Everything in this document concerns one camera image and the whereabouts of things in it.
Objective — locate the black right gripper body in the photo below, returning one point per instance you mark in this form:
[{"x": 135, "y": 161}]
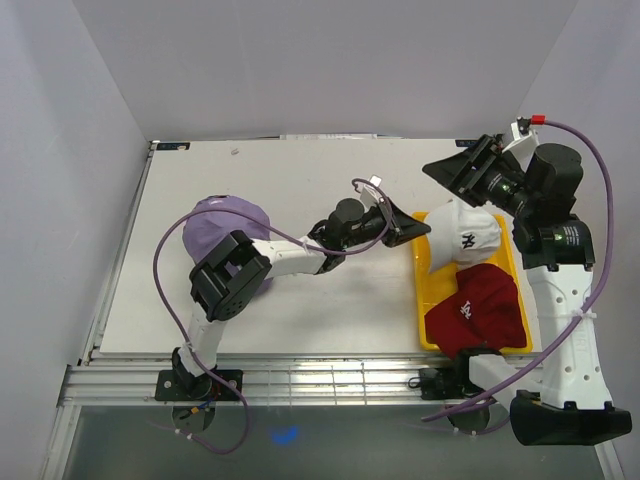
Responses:
[{"x": 493, "y": 182}]

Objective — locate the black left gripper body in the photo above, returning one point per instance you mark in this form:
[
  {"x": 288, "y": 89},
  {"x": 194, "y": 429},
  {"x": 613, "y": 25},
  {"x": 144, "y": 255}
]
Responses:
[{"x": 376, "y": 224}]

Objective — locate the white baseball cap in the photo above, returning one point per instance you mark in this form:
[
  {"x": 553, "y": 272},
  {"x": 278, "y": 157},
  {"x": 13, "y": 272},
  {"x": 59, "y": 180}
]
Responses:
[{"x": 462, "y": 235}]

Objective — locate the lavender LA baseball cap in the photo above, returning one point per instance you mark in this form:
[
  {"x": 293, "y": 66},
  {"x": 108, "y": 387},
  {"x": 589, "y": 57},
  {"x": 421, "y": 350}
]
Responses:
[{"x": 204, "y": 231}]

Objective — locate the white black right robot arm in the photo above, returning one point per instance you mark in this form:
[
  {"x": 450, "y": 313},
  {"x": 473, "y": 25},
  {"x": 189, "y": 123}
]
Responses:
[{"x": 571, "y": 405}]

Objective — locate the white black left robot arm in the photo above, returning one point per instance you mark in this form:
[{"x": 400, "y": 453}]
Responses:
[{"x": 235, "y": 259}]

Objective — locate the dark label sticker right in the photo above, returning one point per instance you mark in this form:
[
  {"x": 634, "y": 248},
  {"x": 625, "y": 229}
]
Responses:
[{"x": 466, "y": 143}]

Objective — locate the dark label sticker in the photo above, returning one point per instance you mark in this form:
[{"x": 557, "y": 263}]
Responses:
[
  {"x": 173, "y": 146},
  {"x": 466, "y": 143}
]

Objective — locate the yellow plastic tray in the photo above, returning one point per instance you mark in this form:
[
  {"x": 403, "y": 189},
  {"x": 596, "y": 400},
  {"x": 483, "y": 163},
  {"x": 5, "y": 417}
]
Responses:
[{"x": 433, "y": 288}]

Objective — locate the red LA baseball cap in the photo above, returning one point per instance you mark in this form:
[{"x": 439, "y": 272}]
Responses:
[{"x": 484, "y": 312}]

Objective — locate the dark label sticker left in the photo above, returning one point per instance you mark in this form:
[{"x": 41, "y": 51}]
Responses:
[{"x": 173, "y": 146}]

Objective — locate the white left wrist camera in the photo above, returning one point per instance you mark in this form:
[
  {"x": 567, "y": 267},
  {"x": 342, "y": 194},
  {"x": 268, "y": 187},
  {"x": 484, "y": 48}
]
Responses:
[{"x": 370, "y": 194}]

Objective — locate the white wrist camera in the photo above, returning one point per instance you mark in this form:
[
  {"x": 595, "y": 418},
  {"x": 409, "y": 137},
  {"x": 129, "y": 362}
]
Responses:
[
  {"x": 522, "y": 139},
  {"x": 370, "y": 194}
]

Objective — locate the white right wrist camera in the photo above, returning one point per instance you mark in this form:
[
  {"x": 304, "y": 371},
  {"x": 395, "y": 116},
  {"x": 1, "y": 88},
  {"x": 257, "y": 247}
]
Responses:
[{"x": 522, "y": 139}]

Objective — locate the paper strip at wall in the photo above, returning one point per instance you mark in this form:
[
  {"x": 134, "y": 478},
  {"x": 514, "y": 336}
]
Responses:
[{"x": 328, "y": 136}]

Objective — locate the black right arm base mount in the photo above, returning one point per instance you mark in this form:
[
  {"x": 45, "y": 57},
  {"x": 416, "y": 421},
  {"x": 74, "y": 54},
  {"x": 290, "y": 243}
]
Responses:
[{"x": 442, "y": 384}]

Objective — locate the aluminium frame rail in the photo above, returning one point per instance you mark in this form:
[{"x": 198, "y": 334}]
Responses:
[{"x": 266, "y": 381}]

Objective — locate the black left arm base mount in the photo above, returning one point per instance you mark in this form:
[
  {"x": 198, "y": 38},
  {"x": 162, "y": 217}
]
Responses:
[{"x": 169, "y": 388}]

